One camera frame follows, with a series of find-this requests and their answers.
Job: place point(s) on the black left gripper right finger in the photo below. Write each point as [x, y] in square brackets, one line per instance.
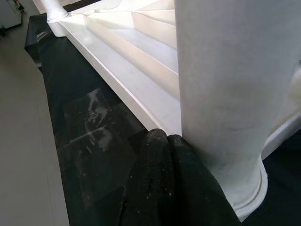
[197, 195]

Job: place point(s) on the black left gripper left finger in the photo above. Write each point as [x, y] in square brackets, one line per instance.
[152, 183]

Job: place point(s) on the white plastic table leg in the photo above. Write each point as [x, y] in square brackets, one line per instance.
[223, 70]
[54, 9]

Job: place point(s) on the white plastic children table top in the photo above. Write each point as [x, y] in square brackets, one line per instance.
[141, 58]

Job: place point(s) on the clear tape patch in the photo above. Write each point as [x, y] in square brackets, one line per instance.
[94, 141]

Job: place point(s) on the white appliance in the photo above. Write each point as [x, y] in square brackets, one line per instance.
[9, 14]

